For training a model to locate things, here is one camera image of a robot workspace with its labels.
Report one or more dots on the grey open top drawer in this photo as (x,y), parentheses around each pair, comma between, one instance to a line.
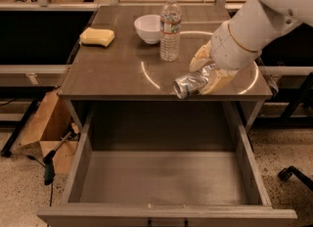
(167,164)

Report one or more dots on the white bowl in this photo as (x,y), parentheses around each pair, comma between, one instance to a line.
(148,28)

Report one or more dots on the clear plastic water bottle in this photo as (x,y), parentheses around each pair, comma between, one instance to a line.
(170,23)

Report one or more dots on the black table leg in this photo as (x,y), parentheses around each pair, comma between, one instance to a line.
(18,126)

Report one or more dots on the black handled tool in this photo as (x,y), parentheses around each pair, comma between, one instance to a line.
(49,173)

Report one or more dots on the crushed silver redbull can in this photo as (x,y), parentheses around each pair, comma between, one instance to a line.
(194,81)

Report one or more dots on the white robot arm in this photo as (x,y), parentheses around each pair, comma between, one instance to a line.
(239,41)

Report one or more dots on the yellow sponge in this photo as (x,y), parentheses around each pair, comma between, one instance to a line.
(95,36)

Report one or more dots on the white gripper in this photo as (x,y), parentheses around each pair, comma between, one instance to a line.
(229,51)

